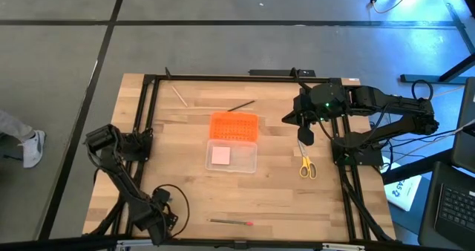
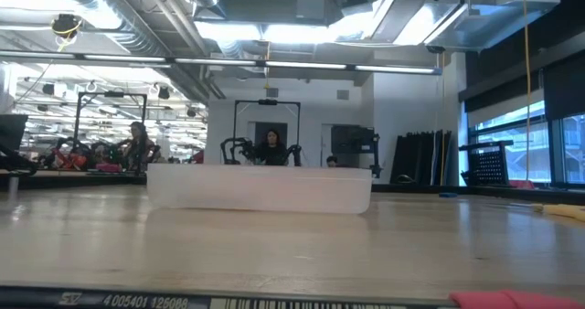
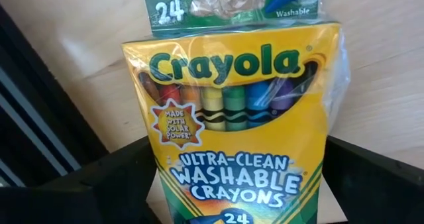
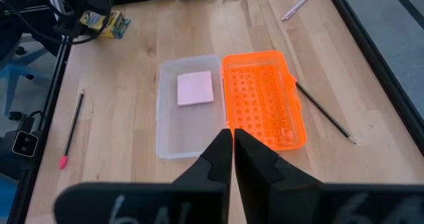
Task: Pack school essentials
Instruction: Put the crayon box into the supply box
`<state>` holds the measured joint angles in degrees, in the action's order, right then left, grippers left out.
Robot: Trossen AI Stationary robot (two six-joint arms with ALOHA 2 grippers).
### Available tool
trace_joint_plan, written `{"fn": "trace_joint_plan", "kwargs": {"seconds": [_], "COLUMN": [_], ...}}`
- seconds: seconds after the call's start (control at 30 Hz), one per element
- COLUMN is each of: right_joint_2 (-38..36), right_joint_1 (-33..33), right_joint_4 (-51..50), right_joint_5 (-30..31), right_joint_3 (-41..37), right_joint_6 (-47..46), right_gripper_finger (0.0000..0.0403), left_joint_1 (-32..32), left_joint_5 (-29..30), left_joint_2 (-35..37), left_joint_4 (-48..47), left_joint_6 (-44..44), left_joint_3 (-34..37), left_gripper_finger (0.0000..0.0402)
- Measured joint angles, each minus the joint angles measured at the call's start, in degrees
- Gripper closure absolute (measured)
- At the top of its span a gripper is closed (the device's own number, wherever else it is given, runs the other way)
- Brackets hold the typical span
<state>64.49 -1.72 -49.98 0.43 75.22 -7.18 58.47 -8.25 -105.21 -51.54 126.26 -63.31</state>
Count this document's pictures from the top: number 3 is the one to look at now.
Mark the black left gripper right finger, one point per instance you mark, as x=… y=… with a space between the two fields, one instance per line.
x=381 y=191

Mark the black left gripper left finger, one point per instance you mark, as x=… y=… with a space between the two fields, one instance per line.
x=83 y=197

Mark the yellow green crayon box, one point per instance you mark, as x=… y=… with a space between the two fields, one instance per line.
x=232 y=134

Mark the black aluminium frame rail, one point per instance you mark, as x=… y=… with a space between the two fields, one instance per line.
x=49 y=94

